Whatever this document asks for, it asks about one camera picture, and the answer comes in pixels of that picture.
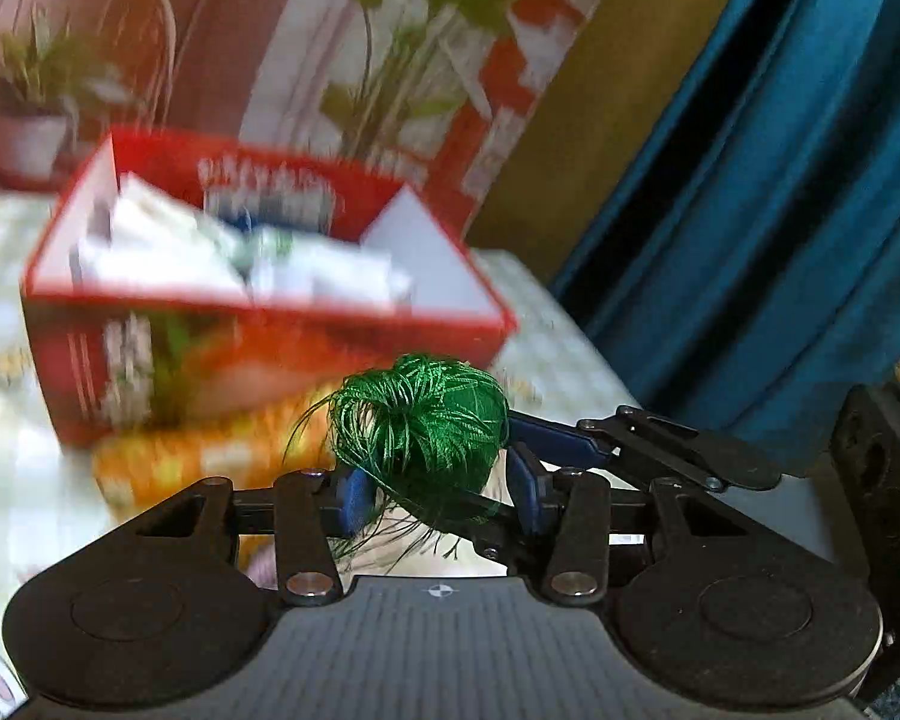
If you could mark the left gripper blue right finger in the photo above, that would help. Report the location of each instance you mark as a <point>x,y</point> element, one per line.
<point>566,518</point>

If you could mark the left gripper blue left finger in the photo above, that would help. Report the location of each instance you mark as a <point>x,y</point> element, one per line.
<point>311,507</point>

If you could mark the teal curtain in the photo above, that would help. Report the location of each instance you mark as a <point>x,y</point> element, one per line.
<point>745,272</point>

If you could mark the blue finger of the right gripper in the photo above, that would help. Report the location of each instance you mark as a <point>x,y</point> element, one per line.
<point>559,443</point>

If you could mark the white cloth with grey stripe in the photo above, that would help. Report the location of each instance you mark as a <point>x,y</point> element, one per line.
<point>145,241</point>

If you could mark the white plastic bag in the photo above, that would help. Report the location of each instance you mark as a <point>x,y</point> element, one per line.
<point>281,264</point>

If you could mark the orange floral oven mitt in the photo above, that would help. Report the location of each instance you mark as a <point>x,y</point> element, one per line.
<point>136,470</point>

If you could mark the green thread tassel bundle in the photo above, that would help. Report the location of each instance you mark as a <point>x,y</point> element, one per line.
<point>426,430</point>

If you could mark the red strawberry cardboard box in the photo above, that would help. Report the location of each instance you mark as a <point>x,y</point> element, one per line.
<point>110,360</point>

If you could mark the checkered bunny tablecloth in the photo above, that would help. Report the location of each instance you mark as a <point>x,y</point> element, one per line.
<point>50,505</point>

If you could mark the printed living room backdrop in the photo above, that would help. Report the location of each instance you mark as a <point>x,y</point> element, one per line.
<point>437,92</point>

